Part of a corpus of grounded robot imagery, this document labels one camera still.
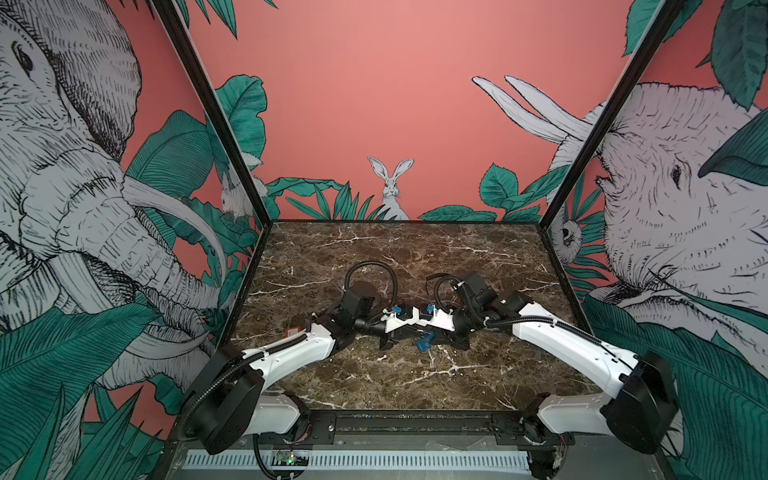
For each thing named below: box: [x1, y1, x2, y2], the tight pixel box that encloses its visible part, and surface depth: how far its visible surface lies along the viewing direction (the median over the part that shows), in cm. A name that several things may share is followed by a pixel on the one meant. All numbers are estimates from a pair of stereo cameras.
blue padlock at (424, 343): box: [416, 330, 436, 352], surface depth 76 cm
